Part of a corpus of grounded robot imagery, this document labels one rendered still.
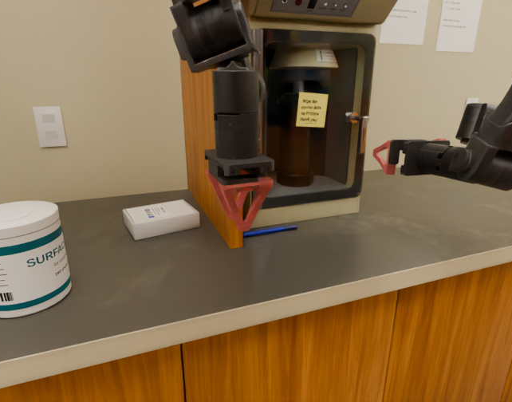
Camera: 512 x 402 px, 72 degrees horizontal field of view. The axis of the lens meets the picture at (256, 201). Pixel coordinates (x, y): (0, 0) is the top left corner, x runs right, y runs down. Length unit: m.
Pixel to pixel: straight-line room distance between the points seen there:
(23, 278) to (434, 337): 0.85
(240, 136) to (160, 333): 0.32
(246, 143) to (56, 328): 0.39
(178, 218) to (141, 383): 0.37
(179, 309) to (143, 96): 0.76
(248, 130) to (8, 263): 0.40
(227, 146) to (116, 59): 0.79
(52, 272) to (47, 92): 0.67
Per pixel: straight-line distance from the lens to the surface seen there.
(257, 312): 0.61
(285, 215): 0.91
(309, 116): 0.86
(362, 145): 0.89
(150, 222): 0.85
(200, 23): 0.44
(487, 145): 0.60
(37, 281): 0.65
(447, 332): 1.01
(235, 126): 0.44
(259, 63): 0.81
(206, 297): 0.62
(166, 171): 1.23
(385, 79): 1.56
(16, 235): 0.62
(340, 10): 0.87
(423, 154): 0.73
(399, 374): 0.98
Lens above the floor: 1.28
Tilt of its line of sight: 19 degrees down
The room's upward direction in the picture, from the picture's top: straight up
